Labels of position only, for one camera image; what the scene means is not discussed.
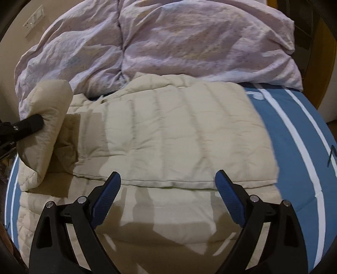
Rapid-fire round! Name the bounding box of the beige puffer jacket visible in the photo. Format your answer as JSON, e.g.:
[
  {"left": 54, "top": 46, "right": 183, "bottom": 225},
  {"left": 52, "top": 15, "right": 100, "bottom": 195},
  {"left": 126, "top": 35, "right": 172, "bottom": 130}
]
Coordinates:
[{"left": 17, "top": 73, "right": 281, "bottom": 273}]

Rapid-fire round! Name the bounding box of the blue white striped bed sheet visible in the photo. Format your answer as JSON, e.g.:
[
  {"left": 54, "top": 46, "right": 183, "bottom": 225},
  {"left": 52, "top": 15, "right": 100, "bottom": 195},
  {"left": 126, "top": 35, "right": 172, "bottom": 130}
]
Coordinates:
[{"left": 5, "top": 84, "right": 336, "bottom": 273}]

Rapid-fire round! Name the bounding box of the pink floral duvet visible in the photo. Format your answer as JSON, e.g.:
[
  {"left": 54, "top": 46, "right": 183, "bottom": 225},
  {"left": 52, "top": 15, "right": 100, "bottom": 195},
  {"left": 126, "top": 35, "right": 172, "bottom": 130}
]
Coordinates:
[{"left": 14, "top": 1, "right": 303, "bottom": 113}]

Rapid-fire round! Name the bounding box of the white wall switch plate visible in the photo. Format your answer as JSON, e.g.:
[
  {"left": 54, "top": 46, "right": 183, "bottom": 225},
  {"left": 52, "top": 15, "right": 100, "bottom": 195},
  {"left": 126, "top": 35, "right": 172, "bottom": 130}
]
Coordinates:
[{"left": 22, "top": 5, "right": 46, "bottom": 37}]

